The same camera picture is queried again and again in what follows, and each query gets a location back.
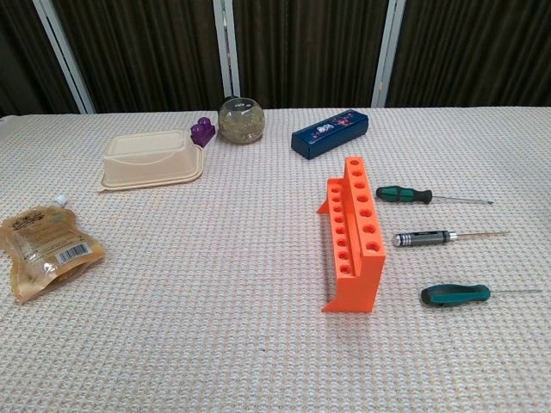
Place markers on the round glass jar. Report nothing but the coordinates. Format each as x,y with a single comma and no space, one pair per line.
241,125

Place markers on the dark pleated curtain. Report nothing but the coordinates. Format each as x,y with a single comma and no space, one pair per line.
150,51

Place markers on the dark blue printed box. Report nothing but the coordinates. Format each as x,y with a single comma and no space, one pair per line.
327,135

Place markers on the purple toy block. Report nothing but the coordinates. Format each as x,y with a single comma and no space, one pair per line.
201,133

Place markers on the beige woven tablecloth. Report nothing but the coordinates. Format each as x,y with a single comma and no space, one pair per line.
215,301

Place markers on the green black striped screwdriver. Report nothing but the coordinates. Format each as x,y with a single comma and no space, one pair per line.
404,195

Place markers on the beige lidded food container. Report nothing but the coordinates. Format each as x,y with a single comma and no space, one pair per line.
146,163

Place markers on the orange tool holder rack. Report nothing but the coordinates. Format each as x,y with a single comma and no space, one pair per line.
357,284

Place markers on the brown spouted drink pouch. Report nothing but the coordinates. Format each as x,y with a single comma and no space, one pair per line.
39,254

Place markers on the white frame post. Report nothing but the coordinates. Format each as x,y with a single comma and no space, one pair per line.
387,56
227,47
64,56

